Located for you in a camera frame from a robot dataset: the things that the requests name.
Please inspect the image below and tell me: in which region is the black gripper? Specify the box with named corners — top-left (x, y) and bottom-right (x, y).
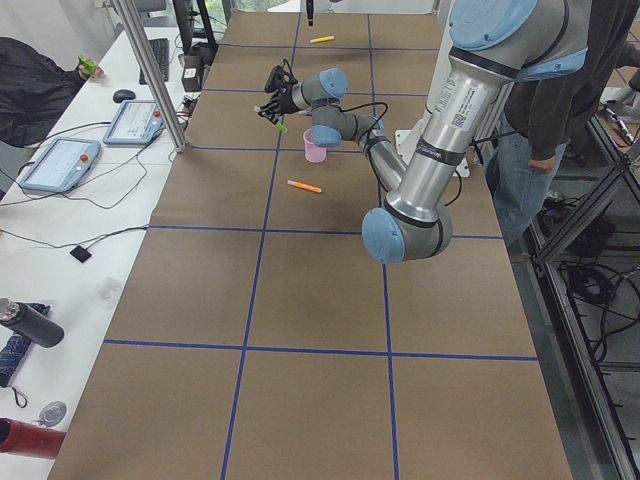
top-left (253, 88), bottom-right (295, 125)

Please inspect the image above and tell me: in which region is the orange marker pen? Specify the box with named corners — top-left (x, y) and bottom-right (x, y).
top-left (287, 179), bottom-right (323, 194)

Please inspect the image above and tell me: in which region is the yellow marker pen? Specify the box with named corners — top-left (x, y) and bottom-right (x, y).
top-left (309, 35), bottom-right (336, 44)

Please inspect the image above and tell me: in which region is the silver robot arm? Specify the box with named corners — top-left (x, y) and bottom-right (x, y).
top-left (256, 1), bottom-right (591, 264)

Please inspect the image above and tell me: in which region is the pink mesh pen holder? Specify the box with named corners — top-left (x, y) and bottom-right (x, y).
top-left (303, 129), bottom-right (327, 163)

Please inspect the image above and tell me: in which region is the black keyboard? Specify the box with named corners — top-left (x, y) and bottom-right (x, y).
top-left (148, 38), bottom-right (170, 82)

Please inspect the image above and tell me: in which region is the far teach pendant tablet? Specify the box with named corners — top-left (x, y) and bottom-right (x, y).
top-left (103, 100), bottom-right (164, 147)

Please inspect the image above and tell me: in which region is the teach pendant tablet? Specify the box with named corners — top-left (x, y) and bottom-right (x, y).
top-left (18, 138), bottom-right (101, 193)
top-left (103, 100), bottom-right (164, 147)

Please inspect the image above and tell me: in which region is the black computer mouse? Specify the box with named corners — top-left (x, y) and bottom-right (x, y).
top-left (112, 89), bottom-right (136, 104)

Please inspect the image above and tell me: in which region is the near teach pendant tablet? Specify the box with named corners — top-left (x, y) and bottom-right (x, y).
top-left (18, 138), bottom-right (101, 193)

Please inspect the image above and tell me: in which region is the small black box device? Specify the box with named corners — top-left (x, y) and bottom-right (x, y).
top-left (69, 245), bottom-right (92, 263)

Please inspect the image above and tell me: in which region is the person in dark hoodie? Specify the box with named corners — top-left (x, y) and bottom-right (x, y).
top-left (484, 1), bottom-right (639, 246)

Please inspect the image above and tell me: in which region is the black water bottle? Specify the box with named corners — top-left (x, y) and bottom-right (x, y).
top-left (1, 298), bottom-right (64, 348)

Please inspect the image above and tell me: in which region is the folded dark blue umbrella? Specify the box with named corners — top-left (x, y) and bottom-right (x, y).
top-left (1, 312), bottom-right (33, 388)

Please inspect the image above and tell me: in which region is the red water bottle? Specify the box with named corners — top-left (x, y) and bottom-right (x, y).
top-left (0, 418), bottom-right (66, 460)

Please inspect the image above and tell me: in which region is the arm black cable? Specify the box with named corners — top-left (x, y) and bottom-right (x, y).
top-left (339, 101), bottom-right (391, 151)

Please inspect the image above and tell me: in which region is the aluminium frame post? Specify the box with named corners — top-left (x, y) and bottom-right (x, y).
top-left (112, 0), bottom-right (187, 153)

